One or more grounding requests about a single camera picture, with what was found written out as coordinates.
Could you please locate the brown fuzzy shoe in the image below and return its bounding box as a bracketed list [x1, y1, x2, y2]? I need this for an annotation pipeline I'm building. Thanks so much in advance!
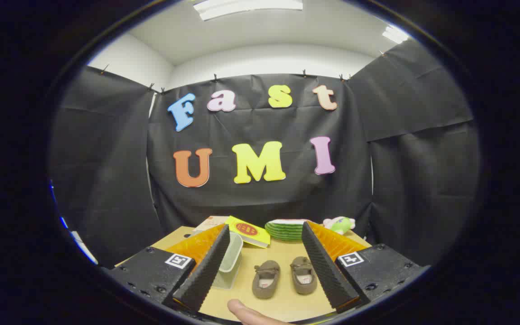
[290, 256, 318, 295]
[252, 260, 281, 299]

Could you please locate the small ceiling light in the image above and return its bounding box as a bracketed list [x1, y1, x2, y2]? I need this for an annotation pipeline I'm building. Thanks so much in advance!
[382, 25, 410, 44]

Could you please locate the beige book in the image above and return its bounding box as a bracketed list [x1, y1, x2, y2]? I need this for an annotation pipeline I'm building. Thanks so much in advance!
[192, 216, 231, 235]

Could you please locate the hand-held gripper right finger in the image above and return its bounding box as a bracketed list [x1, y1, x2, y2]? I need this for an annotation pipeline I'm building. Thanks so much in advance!
[301, 221, 431, 314]

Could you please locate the pale green fabric storage box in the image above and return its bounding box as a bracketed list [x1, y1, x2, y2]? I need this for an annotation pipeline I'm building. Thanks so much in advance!
[210, 232, 244, 289]

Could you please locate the yellow book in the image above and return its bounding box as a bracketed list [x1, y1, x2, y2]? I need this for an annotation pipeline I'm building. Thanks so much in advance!
[225, 216, 271, 249]

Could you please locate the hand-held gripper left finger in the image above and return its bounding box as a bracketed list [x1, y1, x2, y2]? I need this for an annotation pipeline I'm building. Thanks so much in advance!
[107, 224, 231, 313]

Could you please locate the watermelon slice plush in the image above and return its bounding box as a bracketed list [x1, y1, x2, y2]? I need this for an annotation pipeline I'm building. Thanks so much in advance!
[265, 219, 310, 241]

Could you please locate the pink and green plush toy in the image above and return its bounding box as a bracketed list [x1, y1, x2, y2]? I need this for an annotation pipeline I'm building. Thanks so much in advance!
[323, 216, 356, 235]

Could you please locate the long ceiling light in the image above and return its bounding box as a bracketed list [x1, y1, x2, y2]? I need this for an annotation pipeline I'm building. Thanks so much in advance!
[193, 0, 303, 21]

